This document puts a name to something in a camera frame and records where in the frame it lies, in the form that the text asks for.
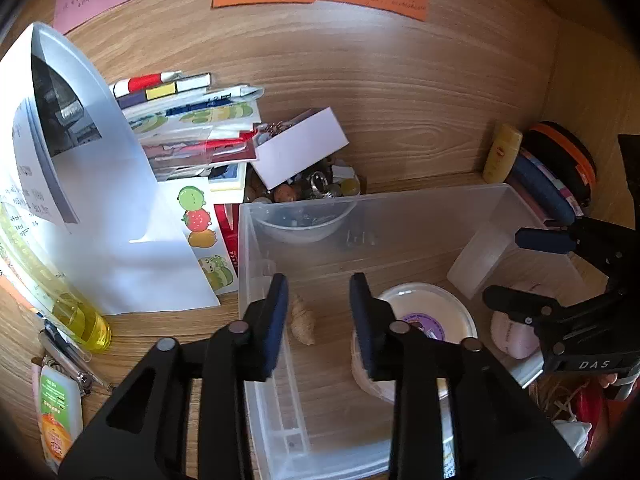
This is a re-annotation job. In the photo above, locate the tall clear yellow liquid bottle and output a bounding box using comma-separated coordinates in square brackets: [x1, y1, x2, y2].
[0, 230, 112, 352]

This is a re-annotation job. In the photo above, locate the fruit sticker sheet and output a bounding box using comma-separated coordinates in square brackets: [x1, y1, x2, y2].
[177, 185, 238, 296]

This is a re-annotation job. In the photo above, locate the white round lidded container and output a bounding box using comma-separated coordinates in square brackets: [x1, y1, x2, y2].
[351, 282, 478, 403]

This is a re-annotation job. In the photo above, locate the red white marker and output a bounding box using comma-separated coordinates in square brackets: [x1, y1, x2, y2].
[109, 72, 181, 97]

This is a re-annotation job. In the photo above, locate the white card box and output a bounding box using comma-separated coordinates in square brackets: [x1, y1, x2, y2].
[252, 107, 349, 188]

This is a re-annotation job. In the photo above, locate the black case with orange zipper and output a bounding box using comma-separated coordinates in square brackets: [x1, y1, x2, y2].
[520, 121, 597, 211]

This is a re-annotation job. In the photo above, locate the red booklet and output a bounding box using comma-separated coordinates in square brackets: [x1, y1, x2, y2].
[214, 202, 242, 281]

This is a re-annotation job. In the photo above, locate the green orange wipes packet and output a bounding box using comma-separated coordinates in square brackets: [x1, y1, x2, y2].
[37, 364, 85, 476]

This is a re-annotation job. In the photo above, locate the stack of sticker sheets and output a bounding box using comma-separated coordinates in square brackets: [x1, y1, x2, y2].
[122, 85, 265, 181]

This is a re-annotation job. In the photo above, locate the bowl of beads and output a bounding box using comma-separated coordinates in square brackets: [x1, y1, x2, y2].
[247, 160, 362, 245]

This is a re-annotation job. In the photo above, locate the black pen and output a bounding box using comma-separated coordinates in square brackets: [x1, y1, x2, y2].
[39, 317, 96, 386]

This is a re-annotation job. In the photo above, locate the blue pouch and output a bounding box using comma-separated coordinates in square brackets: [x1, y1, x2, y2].
[510, 152, 576, 226]

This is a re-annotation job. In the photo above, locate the seashell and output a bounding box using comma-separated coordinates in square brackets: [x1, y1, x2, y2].
[291, 294, 317, 347]

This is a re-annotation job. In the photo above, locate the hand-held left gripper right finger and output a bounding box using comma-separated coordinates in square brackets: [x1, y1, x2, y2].
[349, 273, 583, 480]

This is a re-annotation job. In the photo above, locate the large white paper sheet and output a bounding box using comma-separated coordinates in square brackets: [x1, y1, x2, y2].
[0, 22, 221, 316]

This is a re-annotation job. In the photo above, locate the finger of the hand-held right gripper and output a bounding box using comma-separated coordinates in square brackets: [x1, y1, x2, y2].
[482, 284, 608, 333]
[515, 216, 640, 301]

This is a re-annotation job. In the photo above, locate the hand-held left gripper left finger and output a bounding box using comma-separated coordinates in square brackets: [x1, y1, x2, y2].
[57, 274, 291, 480]

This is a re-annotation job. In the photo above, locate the book with coloured block spine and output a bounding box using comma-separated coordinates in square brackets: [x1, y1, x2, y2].
[114, 72, 211, 110]

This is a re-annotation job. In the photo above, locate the small yellow bottle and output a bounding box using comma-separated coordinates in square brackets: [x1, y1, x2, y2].
[482, 123, 523, 184]

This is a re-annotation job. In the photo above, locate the wooden desktop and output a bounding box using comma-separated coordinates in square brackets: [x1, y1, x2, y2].
[0, 160, 640, 480]

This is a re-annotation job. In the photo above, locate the clear plastic storage box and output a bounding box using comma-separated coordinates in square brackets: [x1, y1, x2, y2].
[237, 183, 576, 480]

